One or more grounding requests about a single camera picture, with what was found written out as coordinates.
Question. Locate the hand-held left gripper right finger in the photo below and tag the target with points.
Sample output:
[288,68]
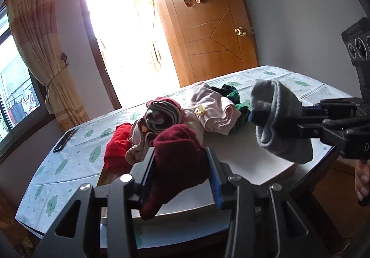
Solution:
[215,185]

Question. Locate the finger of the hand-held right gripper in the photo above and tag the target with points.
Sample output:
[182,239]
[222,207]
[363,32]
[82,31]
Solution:
[332,106]
[306,129]

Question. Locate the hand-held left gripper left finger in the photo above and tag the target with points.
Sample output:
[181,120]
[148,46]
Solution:
[150,165]

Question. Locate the beige underwear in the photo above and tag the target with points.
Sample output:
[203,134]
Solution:
[138,148]

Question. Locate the dark red underwear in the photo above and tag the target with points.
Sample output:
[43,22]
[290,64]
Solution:
[179,154]

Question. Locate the bright red underwear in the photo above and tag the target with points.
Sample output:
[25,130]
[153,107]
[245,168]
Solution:
[117,148]

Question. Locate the red underwear grey waistband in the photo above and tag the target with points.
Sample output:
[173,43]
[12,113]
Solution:
[162,116]

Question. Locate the white underwear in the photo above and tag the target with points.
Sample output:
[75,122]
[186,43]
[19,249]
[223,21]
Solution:
[195,128]

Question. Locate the pink underwear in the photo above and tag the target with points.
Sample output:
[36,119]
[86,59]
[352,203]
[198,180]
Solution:
[214,107]

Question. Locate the green and black underwear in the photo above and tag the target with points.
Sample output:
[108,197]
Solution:
[234,96]

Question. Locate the person's right hand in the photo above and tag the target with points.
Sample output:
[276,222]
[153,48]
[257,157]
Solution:
[362,180]

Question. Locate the white board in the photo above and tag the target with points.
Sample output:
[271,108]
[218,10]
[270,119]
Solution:
[248,159]

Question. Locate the table with patterned tablecloth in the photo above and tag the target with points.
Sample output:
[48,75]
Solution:
[72,165]

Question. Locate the black phone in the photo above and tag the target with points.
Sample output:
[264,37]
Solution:
[64,140]

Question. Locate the brass door knob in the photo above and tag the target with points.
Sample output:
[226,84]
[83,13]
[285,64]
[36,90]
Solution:
[240,31]

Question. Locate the wooden door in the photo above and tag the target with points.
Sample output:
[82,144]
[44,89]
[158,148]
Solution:
[208,38]

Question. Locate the curtain tieback hook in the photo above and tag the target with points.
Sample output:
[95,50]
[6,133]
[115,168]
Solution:
[64,59]

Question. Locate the window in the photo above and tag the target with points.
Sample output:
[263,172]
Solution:
[14,87]

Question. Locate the orange and cream curtain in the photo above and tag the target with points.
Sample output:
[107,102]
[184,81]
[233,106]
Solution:
[37,44]

